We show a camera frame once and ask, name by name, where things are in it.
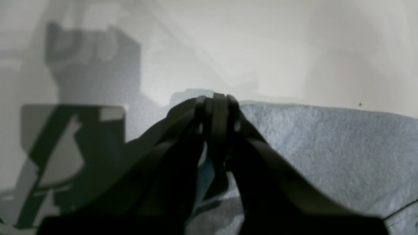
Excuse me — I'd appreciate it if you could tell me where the grey t-shirt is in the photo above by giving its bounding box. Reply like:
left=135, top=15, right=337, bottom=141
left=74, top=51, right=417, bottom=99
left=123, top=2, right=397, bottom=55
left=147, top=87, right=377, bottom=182
left=124, top=88, right=418, bottom=235

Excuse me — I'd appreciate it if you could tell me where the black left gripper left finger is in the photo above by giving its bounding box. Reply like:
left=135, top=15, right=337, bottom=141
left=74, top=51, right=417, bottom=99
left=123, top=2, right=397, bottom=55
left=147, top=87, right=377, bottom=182
left=37, top=96, right=213, bottom=235

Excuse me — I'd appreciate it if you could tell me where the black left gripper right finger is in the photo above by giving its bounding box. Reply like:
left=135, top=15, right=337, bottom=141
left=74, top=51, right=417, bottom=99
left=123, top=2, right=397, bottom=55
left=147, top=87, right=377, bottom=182
left=209, top=93, right=388, bottom=235

